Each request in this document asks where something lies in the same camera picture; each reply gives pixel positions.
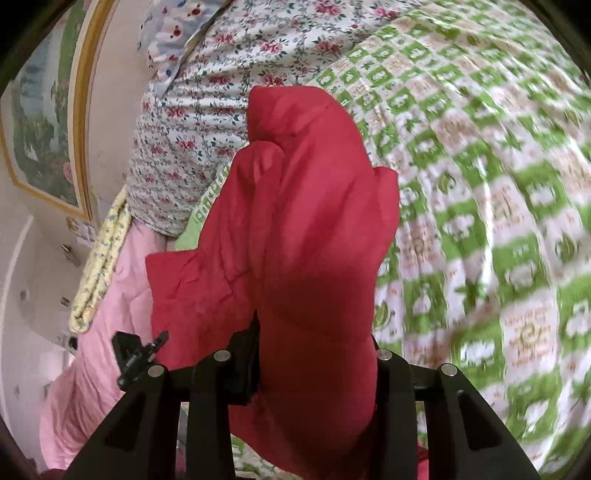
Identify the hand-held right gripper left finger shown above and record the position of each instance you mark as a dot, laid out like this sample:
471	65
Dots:
244	369

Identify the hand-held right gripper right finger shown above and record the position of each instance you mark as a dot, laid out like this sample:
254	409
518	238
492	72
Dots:
392	392

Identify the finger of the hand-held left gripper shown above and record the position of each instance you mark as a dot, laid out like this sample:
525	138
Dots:
131	353

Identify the red quilted jacket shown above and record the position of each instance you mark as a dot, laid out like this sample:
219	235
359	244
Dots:
300	230

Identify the pink quilt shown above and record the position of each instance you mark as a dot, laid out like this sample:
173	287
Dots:
106	369

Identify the yellow floral cloth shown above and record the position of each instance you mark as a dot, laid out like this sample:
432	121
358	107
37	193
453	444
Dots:
99	263

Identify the green checked blanket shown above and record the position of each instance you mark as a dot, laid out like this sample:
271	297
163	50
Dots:
485	184

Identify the white floral bed sheet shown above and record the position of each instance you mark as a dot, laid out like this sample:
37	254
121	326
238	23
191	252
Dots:
207	115

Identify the blue floral pillow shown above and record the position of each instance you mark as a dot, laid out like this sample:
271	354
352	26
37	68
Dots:
171	41

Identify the gold framed wall picture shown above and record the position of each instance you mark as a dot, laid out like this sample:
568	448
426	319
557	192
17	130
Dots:
41	138

